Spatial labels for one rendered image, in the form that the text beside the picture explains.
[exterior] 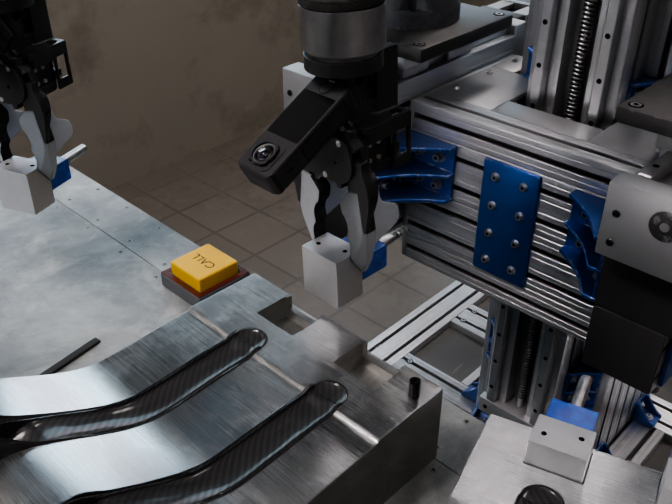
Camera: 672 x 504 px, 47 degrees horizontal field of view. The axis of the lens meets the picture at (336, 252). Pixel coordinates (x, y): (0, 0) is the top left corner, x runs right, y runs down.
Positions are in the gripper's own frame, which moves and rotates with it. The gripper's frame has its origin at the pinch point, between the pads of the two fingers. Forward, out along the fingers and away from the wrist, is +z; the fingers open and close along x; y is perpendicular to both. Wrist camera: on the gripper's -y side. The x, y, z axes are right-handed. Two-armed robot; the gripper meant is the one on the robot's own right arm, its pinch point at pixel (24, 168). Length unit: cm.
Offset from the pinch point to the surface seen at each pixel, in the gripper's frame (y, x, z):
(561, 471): -14, -66, 9
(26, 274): -1.6, 2.5, 15.1
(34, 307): -6.8, -3.3, 15.0
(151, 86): 162, 99, 62
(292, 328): -5.7, -37.5, 8.7
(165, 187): 148, 89, 95
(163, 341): -14.8, -28.0, 6.5
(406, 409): -15, -53, 6
